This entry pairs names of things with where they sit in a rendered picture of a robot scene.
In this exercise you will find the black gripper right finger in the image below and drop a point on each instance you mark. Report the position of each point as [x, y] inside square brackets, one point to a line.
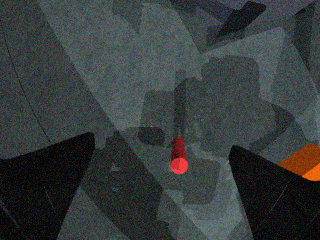
[280, 205]

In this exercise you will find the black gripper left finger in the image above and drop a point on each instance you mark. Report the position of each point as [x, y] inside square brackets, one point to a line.
[37, 188]

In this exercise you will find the red peg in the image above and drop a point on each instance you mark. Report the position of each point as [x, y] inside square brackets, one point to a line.
[179, 156]

